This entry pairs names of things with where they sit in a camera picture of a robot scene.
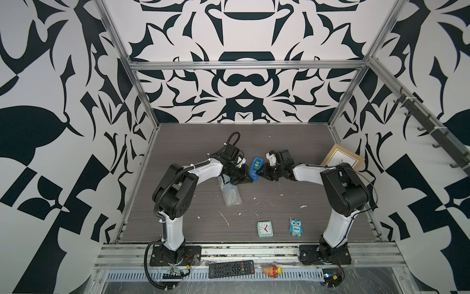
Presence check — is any clear bubble wrap sheet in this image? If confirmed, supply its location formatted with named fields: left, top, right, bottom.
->
left=218, top=175, right=242, bottom=207

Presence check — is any blue tape dispenser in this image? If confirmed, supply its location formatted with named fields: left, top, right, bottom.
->
left=249, top=158, right=264, bottom=181

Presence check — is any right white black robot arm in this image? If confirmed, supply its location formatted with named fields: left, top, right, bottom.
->
left=257, top=149, right=373, bottom=260

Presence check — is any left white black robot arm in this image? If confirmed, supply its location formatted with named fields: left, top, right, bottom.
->
left=152, top=132, right=253, bottom=254

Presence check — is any wooden framed picture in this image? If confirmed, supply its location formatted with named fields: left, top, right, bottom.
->
left=321, top=144, right=365, bottom=171

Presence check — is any small teal alarm clock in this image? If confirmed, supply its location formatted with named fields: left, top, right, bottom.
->
left=257, top=221, right=274, bottom=238

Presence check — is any blue owl figurine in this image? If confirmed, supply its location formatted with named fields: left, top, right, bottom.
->
left=290, top=219, right=303, bottom=237

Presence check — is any black remote control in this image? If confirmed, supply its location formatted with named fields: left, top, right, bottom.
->
left=208, top=260, right=255, bottom=279

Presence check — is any red yellow toy figure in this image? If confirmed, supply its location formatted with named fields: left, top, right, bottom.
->
left=263, top=265, right=283, bottom=279

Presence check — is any left small circuit board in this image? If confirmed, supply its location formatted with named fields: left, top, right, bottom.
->
left=162, top=267, right=191, bottom=279

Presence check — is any small circuit board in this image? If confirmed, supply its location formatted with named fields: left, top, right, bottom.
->
left=162, top=267, right=191, bottom=279
left=321, top=268, right=345, bottom=289

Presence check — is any right small circuit board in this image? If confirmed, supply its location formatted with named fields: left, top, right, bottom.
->
left=321, top=268, right=345, bottom=289

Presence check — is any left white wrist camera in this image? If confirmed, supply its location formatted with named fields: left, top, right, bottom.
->
left=236, top=157, right=246, bottom=168

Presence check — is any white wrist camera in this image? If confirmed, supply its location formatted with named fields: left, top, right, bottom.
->
left=266, top=153, right=277, bottom=166
left=236, top=157, right=246, bottom=168

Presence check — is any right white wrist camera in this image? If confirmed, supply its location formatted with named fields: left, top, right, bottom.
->
left=266, top=153, right=277, bottom=166

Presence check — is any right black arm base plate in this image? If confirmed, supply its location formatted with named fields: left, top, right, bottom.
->
left=299, top=245, right=352, bottom=265

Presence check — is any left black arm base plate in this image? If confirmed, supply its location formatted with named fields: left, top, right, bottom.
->
left=149, top=245, right=201, bottom=267

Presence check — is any black wall hook rack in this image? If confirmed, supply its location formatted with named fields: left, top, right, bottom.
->
left=394, top=87, right=470, bottom=177

